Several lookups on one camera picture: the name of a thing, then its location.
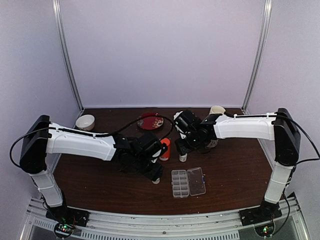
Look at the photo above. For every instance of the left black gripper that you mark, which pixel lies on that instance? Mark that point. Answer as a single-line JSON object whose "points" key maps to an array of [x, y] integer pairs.
{"points": [[154, 174]]}

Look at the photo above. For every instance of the right aluminium frame post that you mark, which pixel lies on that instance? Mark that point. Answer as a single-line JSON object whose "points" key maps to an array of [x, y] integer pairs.
{"points": [[263, 36]]}

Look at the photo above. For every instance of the small white bottle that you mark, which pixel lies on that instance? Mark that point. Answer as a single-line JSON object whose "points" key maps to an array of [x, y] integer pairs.
{"points": [[157, 181], [183, 158]]}

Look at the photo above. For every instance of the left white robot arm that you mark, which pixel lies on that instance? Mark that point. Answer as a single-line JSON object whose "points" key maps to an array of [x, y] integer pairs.
{"points": [[46, 137]]}

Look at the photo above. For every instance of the floral mug yellow inside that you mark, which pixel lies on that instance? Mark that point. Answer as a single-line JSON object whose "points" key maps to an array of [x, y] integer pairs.
{"points": [[212, 144]]}

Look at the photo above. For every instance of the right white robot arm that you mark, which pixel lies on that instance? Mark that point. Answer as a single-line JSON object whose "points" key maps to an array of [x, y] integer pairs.
{"points": [[277, 127]]}

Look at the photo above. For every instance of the red floral plate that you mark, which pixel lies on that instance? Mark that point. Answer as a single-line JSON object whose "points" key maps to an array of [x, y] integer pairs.
{"points": [[150, 121]]}

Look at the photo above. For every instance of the front aluminium rail base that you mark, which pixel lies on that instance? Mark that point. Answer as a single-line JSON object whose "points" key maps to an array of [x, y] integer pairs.
{"points": [[223, 225]]}

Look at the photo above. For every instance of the white ceramic rice bowl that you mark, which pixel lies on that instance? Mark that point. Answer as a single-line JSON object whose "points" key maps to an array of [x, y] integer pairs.
{"points": [[85, 122]]}

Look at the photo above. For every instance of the clear plastic pill organizer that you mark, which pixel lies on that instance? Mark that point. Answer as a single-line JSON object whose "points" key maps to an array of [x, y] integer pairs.
{"points": [[187, 183]]}

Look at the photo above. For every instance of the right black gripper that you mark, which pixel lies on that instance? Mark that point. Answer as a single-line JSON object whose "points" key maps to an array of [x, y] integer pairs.
{"points": [[182, 148]]}

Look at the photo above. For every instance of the cream ribbed mug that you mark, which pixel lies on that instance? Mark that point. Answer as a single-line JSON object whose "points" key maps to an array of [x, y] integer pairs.
{"points": [[216, 109]]}

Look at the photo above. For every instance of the orange pill bottle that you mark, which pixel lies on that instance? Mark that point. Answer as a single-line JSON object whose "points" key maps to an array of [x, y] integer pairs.
{"points": [[166, 154]]}

